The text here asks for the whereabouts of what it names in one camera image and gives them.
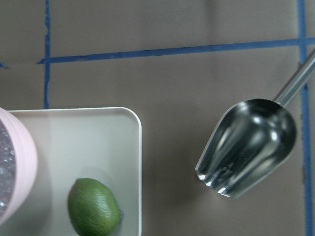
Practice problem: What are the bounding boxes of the stainless steel ice scoop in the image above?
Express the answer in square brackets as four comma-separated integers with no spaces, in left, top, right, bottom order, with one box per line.
[195,54,315,199]

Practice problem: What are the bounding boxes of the pink bowl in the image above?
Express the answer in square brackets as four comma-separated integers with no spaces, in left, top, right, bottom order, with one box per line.
[0,108,38,224]

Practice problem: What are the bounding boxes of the clear ice cubes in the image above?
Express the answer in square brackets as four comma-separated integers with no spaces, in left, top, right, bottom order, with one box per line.
[0,122,16,218]

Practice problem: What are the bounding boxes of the white square tray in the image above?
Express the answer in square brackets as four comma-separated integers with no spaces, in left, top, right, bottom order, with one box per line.
[0,107,142,236]

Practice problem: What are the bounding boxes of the green lime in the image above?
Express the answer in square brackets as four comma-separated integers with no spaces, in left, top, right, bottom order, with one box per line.
[67,178,121,236]

